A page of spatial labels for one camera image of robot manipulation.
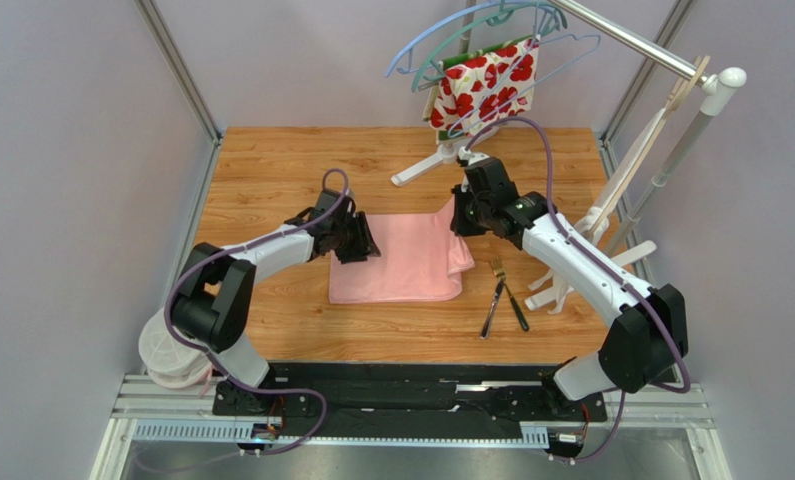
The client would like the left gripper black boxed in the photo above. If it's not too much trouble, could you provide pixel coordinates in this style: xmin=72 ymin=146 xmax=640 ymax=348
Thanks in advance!
xmin=332 ymin=211 xmax=382 ymax=265

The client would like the pink cloth napkin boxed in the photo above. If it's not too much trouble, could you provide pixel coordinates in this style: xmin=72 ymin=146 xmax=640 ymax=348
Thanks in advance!
xmin=328 ymin=198 xmax=475 ymax=304

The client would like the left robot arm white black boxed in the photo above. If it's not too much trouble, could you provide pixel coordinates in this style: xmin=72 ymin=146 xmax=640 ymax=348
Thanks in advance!
xmin=162 ymin=189 xmax=380 ymax=390

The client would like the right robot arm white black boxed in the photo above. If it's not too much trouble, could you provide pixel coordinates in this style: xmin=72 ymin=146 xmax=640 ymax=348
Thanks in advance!
xmin=451 ymin=153 xmax=689 ymax=401

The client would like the red floral cloth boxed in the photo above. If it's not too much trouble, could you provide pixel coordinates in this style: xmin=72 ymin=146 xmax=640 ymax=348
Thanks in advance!
xmin=423 ymin=35 xmax=541 ymax=139

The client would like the white hanging cloth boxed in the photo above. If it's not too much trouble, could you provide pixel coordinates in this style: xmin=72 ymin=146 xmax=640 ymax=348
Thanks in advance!
xmin=574 ymin=108 xmax=668 ymax=245

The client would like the light blue hanger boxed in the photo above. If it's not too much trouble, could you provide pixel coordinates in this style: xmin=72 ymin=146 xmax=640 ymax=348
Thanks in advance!
xmin=383 ymin=1 xmax=538 ymax=78

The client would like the teal green hanger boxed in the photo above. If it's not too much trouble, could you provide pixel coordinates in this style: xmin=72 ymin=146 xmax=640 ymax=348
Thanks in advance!
xmin=407 ymin=1 xmax=569 ymax=92

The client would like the white mesh basket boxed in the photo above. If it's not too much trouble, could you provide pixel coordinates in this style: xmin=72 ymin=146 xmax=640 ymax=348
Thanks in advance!
xmin=138 ymin=309 xmax=213 ymax=390

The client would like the white clothes rack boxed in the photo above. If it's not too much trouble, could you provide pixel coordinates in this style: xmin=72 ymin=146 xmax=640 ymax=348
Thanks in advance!
xmin=390 ymin=0 xmax=749 ymax=315

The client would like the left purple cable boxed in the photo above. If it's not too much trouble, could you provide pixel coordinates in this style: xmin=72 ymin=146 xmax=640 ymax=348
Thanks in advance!
xmin=162 ymin=167 xmax=328 ymax=457

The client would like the purple cable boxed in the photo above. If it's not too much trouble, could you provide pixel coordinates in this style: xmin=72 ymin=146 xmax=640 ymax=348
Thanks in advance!
xmin=162 ymin=167 xmax=328 ymax=457
xmin=463 ymin=116 xmax=692 ymax=465

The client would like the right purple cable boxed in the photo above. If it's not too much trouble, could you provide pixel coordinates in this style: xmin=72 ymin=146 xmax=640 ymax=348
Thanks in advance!
xmin=463 ymin=116 xmax=692 ymax=465

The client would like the black handled knife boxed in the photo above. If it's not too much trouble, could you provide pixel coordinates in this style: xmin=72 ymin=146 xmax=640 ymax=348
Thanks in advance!
xmin=504 ymin=283 xmax=530 ymax=332

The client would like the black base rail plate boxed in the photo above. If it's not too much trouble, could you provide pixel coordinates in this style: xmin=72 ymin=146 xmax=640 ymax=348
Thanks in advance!
xmin=212 ymin=362 xmax=608 ymax=440

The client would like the thin blue wire hanger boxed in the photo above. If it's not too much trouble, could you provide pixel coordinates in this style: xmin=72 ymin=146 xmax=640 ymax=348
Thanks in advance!
xmin=428 ymin=2 xmax=602 ymax=141

